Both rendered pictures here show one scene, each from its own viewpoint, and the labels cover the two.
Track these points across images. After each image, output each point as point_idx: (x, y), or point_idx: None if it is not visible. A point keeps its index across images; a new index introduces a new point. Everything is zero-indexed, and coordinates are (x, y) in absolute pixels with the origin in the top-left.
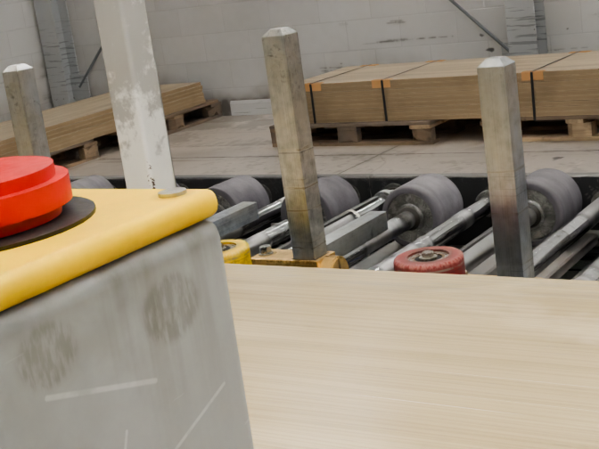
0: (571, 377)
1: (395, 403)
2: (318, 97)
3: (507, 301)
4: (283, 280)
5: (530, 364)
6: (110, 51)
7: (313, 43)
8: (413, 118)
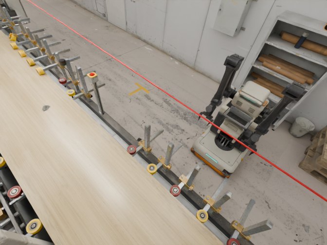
0: (39, 144)
1: (56, 147)
2: None
3: (24, 166)
4: (37, 196)
5: (39, 148)
6: (18, 237)
7: None
8: None
